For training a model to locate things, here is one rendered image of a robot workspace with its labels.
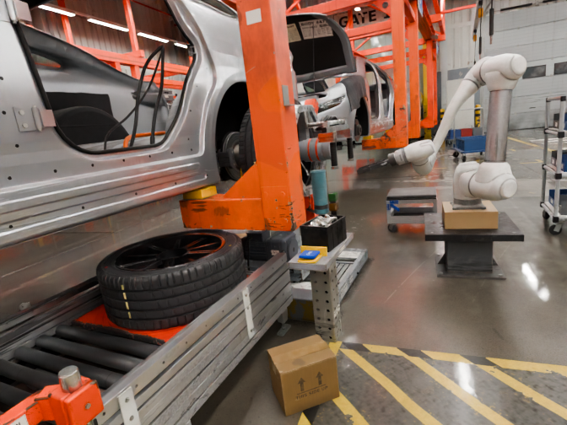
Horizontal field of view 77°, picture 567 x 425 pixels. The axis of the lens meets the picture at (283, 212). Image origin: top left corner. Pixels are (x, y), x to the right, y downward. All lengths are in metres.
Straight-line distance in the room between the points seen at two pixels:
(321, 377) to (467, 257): 1.36
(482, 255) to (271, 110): 1.54
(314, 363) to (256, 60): 1.25
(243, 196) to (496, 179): 1.33
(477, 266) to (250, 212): 1.43
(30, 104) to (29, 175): 0.23
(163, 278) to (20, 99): 0.76
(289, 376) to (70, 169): 1.07
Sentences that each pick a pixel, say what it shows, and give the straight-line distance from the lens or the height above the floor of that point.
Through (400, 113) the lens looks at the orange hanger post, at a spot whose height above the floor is 1.02.
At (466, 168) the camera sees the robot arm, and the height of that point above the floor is 0.65.
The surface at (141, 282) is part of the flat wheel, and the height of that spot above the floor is 0.49.
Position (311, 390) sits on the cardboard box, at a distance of 1.45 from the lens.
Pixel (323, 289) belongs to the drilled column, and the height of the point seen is 0.27.
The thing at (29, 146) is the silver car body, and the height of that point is 1.04.
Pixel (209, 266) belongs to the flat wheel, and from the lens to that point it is 1.51.
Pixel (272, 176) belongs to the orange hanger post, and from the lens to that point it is 1.68.
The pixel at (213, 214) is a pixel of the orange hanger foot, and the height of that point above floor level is 0.60.
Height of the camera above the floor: 1.00
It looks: 13 degrees down
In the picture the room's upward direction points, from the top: 7 degrees counter-clockwise
